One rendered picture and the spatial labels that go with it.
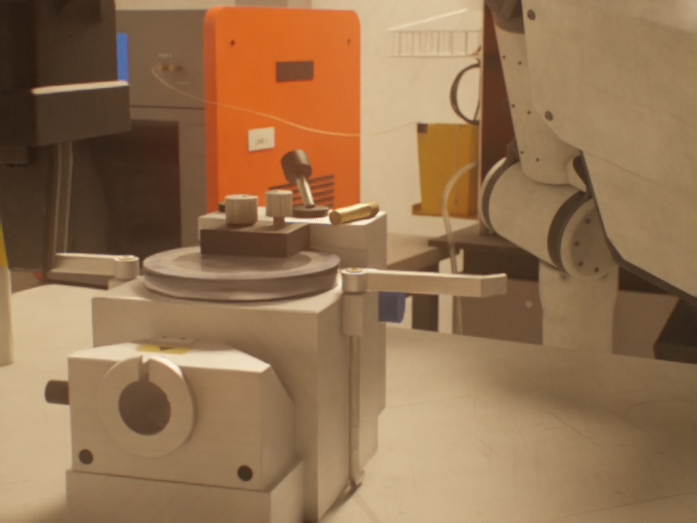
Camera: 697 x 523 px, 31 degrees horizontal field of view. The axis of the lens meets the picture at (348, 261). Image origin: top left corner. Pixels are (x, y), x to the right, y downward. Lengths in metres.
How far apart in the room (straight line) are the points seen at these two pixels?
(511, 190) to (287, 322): 0.63
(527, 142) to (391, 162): 2.52
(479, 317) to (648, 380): 1.46
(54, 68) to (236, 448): 0.19
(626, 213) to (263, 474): 0.48
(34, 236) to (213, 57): 1.20
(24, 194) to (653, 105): 0.40
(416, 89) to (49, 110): 3.02
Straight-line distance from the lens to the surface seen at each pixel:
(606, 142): 0.87
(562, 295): 1.16
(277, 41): 1.91
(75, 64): 0.58
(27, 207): 0.59
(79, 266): 0.59
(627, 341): 2.13
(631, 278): 2.13
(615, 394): 0.73
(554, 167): 1.08
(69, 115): 0.57
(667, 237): 0.88
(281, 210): 0.58
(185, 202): 1.84
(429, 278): 0.54
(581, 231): 1.07
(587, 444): 0.64
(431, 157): 2.30
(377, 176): 3.63
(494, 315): 2.20
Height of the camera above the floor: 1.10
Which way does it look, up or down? 10 degrees down
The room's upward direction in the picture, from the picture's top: straight up
